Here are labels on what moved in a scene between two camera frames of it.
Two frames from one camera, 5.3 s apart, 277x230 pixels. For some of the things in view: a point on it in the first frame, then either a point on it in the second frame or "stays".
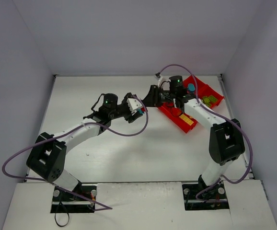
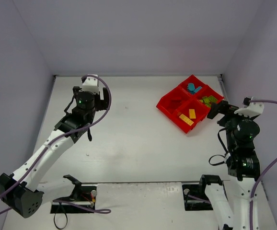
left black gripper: x=126 y=107 → x=105 y=98
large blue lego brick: x=191 y=87 stays
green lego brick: x=213 y=98 stays
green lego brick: x=205 y=99 stays
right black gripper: x=155 y=96 → x=221 y=108
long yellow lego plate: x=186 y=120 stays
